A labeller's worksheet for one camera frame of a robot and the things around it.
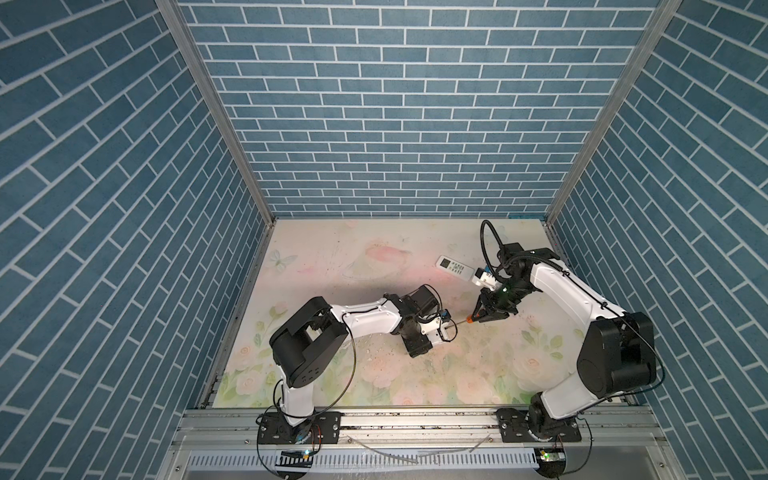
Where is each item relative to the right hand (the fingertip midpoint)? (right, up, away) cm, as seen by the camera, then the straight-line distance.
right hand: (474, 315), depth 81 cm
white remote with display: (-1, +11, +23) cm, 26 cm away
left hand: (-14, -9, +8) cm, 19 cm away
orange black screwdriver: (-1, -1, -1) cm, 2 cm away
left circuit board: (-46, -33, -9) cm, 57 cm away
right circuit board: (+17, -34, -8) cm, 39 cm away
